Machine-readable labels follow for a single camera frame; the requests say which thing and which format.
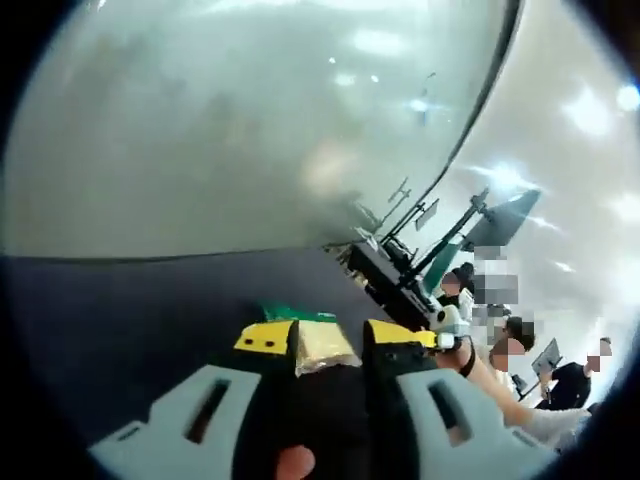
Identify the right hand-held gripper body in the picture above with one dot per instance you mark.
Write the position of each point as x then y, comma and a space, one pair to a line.
452, 327

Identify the green packet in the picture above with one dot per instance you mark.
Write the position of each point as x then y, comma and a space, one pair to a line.
292, 311

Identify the black desk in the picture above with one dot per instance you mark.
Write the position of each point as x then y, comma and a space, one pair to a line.
385, 272

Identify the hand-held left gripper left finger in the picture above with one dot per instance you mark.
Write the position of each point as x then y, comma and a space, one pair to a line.
170, 430

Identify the person's left hand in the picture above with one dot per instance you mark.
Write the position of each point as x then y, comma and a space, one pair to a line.
296, 462

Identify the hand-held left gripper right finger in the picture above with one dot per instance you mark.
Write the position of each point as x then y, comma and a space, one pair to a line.
480, 430

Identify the large black monitor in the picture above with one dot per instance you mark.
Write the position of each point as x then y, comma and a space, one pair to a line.
502, 217

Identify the packaged bread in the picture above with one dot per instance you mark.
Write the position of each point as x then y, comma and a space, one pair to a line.
322, 347

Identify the dark table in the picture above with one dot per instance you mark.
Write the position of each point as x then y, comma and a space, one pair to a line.
125, 310

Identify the tilted laptop screen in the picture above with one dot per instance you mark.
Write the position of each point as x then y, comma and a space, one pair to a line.
546, 357

